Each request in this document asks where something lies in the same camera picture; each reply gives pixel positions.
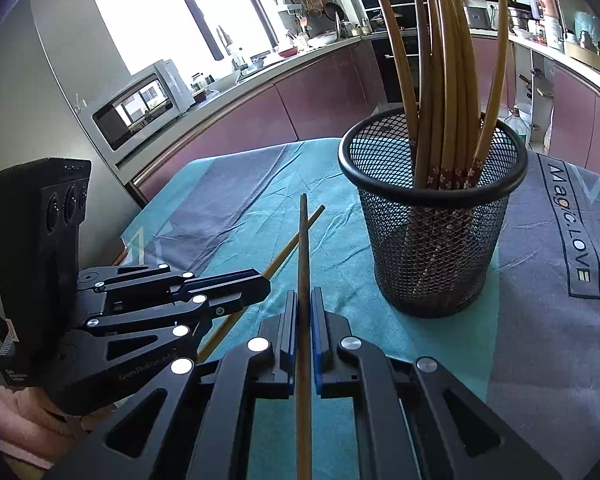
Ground mauve kitchen base cabinets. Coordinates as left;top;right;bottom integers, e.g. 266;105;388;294
137;40;381;201
472;35;600;186

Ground grey tall cabinet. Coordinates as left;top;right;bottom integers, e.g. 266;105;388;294
30;0;146;206

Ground teal and grey tablecloth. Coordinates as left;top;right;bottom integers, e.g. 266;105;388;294
120;137;600;480

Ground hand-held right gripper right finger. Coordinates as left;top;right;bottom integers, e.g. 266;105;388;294
310;286;563;480

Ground silver toaster oven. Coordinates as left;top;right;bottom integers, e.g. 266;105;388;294
464;2;496;31

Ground clear plastic water jug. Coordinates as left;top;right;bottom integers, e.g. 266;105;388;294
505;105;531;148

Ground pink kettle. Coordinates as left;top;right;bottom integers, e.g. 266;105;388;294
536;0;561;43

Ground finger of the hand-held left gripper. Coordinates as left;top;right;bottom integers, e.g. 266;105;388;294
77;263;271;311
82;282;272;363

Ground kitchen window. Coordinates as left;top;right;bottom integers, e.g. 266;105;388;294
87;0;276;76

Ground black built-in oven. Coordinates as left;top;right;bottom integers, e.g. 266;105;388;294
361;0;473;106

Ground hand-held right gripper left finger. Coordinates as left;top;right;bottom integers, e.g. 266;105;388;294
45;289;299;480

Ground steel pot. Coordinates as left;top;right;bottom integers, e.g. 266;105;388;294
507;7;531;31

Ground tan cardboard box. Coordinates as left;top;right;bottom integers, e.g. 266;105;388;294
565;40;600;76

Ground black mesh basket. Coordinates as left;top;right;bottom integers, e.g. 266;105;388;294
337;107;529;318

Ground silver microwave oven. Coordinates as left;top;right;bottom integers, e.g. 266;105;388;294
91;59;196;152

